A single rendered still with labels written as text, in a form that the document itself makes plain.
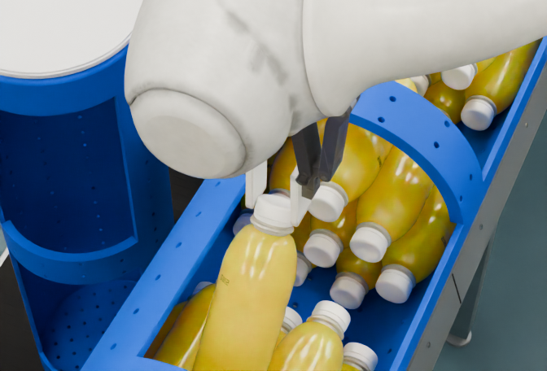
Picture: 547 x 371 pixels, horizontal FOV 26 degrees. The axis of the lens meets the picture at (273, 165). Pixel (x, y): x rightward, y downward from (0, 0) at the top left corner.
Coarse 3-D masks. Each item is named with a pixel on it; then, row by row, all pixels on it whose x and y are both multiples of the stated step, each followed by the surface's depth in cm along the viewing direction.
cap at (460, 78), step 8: (440, 72) 144; (448, 72) 144; (456, 72) 143; (464, 72) 142; (472, 72) 143; (448, 80) 145; (456, 80) 144; (464, 80) 143; (456, 88) 145; (464, 88) 144
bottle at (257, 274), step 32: (256, 224) 107; (224, 256) 109; (256, 256) 106; (288, 256) 107; (224, 288) 108; (256, 288) 106; (288, 288) 108; (224, 320) 108; (256, 320) 107; (224, 352) 108; (256, 352) 109
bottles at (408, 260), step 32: (512, 64) 149; (448, 96) 153; (480, 96) 147; (512, 96) 149; (480, 128) 148; (320, 224) 133; (352, 224) 133; (416, 224) 133; (448, 224) 135; (320, 256) 132; (352, 256) 137; (384, 256) 133; (416, 256) 131; (352, 288) 135; (384, 288) 131; (288, 320) 125; (352, 352) 124
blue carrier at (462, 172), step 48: (384, 96) 125; (528, 96) 143; (432, 144) 124; (480, 144) 151; (240, 192) 118; (480, 192) 131; (192, 240) 116; (144, 288) 114; (192, 288) 133; (432, 288) 123; (144, 336) 108; (384, 336) 133
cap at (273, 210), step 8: (256, 200) 108; (264, 200) 107; (272, 200) 108; (280, 200) 109; (288, 200) 109; (256, 208) 107; (264, 208) 107; (272, 208) 106; (280, 208) 106; (288, 208) 107; (256, 216) 107; (264, 216) 107; (272, 216) 106; (280, 216) 106; (288, 216) 107; (272, 224) 107; (280, 224) 107; (288, 224) 107
